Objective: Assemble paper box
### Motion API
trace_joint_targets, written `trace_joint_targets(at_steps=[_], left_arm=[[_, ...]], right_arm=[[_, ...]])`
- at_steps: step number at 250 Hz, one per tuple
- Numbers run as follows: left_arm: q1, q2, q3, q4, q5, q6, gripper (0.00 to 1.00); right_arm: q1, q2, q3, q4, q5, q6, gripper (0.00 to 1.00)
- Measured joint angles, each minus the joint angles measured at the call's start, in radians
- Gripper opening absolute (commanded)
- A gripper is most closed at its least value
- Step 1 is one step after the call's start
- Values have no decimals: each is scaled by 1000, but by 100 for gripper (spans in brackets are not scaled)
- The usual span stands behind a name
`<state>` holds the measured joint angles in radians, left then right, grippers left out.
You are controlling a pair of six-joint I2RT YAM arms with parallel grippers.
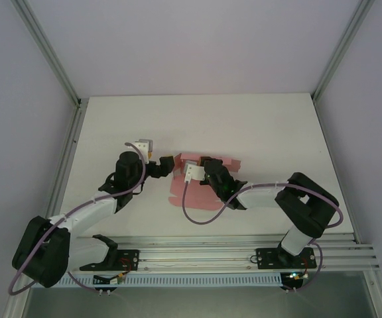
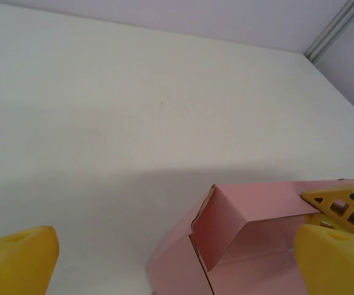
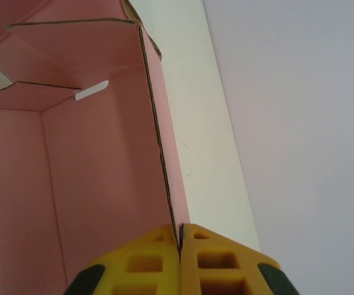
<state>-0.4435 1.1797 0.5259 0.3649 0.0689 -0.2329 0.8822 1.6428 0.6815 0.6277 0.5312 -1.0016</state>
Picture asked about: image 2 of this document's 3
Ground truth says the pink paper box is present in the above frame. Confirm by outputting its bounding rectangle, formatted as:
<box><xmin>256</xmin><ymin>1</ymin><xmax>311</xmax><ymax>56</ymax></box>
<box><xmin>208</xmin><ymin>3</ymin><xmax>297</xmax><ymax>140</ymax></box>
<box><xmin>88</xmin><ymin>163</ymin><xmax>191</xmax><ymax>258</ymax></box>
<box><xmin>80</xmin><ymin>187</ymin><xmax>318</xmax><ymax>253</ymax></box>
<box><xmin>146</xmin><ymin>176</ymin><xmax>354</xmax><ymax>295</ymax></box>

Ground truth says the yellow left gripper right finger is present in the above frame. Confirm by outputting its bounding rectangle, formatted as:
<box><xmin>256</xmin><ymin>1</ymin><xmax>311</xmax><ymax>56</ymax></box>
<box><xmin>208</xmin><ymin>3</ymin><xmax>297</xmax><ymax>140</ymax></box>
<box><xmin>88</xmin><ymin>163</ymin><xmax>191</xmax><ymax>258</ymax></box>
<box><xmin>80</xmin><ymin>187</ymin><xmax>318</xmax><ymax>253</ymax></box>
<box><xmin>293</xmin><ymin>224</ymin><xmax>354</xmax><ymax>295</ymax></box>

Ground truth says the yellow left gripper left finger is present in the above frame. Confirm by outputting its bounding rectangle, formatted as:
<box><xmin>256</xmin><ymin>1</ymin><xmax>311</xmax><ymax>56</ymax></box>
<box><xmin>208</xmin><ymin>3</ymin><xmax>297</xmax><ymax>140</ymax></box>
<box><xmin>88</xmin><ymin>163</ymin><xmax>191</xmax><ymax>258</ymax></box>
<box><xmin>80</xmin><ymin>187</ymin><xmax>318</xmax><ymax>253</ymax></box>
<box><xmin>0</xmin><ymin>226</ymin><xmax>60</xmax><ymax>295</ymax></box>

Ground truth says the aluminium frame post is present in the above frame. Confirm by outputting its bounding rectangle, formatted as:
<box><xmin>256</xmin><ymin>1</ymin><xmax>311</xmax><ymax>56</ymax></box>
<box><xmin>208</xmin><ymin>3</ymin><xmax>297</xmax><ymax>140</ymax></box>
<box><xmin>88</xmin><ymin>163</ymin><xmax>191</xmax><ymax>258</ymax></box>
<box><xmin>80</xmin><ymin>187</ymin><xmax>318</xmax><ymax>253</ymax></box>
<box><xmin>304</xmin><ymin>0</ymin><xmax>354</xmax><ymax>64</ymax></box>

